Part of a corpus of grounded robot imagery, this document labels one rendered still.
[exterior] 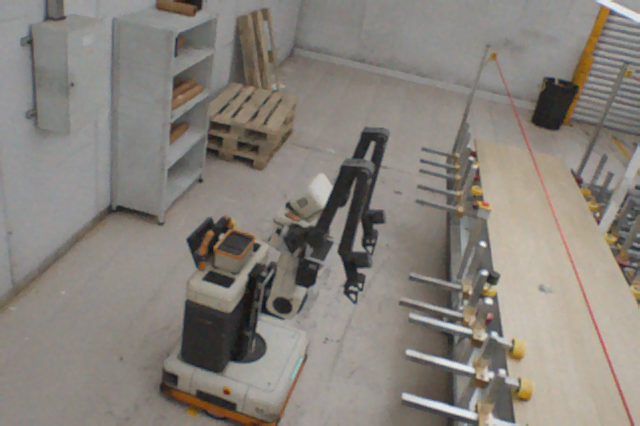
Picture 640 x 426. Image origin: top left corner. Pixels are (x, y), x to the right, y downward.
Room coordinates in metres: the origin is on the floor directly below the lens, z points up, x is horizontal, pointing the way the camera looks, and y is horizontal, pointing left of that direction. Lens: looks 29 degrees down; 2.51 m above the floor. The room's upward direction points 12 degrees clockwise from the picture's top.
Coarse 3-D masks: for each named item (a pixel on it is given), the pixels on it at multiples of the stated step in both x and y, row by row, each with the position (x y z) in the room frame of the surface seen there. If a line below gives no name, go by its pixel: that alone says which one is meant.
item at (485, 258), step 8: (480, 200) 4.00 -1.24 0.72; (480, 232) 3.61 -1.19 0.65; (480, 240) 3.54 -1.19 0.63; (488, 248) 3.23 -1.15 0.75; (488, 256) 3.15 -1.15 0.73; (488, 264) 3.08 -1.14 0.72; (496, 304) 2.60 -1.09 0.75; (496, 312) 2.55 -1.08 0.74; (496, 320) 2.50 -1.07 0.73; (496, 328) 2.44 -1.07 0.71; (496, 352) 2.29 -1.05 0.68; (496, 360) 2.25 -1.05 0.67; (496, 368) 2.20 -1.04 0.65; (504, 368) 2.10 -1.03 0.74; (504, 392) 1.98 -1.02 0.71; (504, 400) 1.94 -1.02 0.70; (504, 408) 1.90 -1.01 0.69; (504, 416) 1.86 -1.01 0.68
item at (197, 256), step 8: (208, 224) 2.52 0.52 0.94; (224, 224) 2.59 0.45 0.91; (200, 232) 2.43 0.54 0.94; (224, 232) 2.57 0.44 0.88; (192, 240) 2.34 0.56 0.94; (200, 240) 2.40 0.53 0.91; (216, 240) 2.54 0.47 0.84; (192, 248) 2.33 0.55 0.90; (200, 248) 2.35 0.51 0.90; (208, 248) 2.44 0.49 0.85; (192, 256) 2.33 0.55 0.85; (200, 256) 2.27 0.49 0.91; (208, 256) 2.42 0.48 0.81
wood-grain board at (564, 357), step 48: (480, 144) 4.76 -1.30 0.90; (528, 192) 3.91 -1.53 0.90; (576, 192) 4.11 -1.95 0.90; (528, 240) 3.15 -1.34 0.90; (576, 240) 3.29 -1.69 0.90; (528, 288) 2.60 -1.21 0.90; (576, 288) 2.70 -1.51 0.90; (624, 288) 2.80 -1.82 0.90; (528, 336) 2.18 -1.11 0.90; (576, 336) 2.25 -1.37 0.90; (624, 336) 2.34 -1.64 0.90; (576, 384) 1.91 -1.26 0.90; (624, 384) 1.97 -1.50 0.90
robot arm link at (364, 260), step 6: (342, 252) 2.07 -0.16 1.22; (354, 252) 2.12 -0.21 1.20; (360, 252) 2.11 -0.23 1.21; (366, 252) 2.10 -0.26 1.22; (342, 258) 2.07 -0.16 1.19; (348, 258) 2.07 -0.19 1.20; (360, 258) 2.08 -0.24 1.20; (366, 258) 2.07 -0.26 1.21; (360, 264) 2.07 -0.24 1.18; (366, 264) 2.06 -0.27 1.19; (372, 264) 2.10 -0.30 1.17
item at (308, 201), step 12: (312, 180) 2.37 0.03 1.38; (324, 180) 2.40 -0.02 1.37; (300, 192) 2.29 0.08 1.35; (312, 192) 2.26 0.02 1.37; (324, 192) 2.33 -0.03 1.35; (300, 204) 2.27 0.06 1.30; (312, 204) 2.26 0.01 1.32; (324, 204) 2.26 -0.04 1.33; (300, 216) 2.27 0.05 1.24; (312, 216) 2.26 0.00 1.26
